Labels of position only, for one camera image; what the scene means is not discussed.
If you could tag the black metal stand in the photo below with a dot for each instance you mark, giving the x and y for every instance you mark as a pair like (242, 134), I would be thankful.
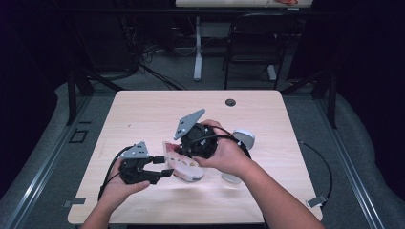
(332, 101)
(72, 95)

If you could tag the grey box under desk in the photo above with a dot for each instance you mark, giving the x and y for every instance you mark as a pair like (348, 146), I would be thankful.
(216, 30)

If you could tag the light wooden desk top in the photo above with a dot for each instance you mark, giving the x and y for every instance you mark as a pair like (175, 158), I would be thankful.
(223, 3)

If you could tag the black table grommet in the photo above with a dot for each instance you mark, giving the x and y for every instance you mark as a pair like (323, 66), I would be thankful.
(230, 102)

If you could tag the grey table clamp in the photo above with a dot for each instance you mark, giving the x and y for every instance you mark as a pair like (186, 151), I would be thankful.
(317, 201)
(74, 201)

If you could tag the black folding chair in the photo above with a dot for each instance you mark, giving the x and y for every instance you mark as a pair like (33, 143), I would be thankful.
(258, 41)

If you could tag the person's right hand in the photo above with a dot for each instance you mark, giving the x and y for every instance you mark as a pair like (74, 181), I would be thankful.
(227, 157)

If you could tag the aluminium floor rail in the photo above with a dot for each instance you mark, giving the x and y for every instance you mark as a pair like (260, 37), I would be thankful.
(41, 171)
(350, 171)

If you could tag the white container with lid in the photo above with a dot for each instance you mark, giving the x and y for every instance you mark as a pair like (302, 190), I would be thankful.
(244, 138)

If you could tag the white desk leg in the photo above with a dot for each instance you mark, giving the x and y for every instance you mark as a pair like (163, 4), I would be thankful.
(198, 57)
(271, 72)

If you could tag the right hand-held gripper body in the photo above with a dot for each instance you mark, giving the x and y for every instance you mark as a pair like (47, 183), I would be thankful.
(200, 143)

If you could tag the pink refill pouch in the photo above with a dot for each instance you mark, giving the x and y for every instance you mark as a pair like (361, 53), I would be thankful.
(187, 171)

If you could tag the orange item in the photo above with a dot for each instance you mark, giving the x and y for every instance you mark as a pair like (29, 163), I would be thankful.
(286, 2)

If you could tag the black floor socket frame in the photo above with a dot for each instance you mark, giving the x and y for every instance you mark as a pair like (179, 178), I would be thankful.
(78, 136)

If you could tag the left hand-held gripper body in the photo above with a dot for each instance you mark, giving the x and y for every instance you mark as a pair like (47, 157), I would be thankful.
(135, 171)

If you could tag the person's left hand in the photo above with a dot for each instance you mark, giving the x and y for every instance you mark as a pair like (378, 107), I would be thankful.
(121, 191)

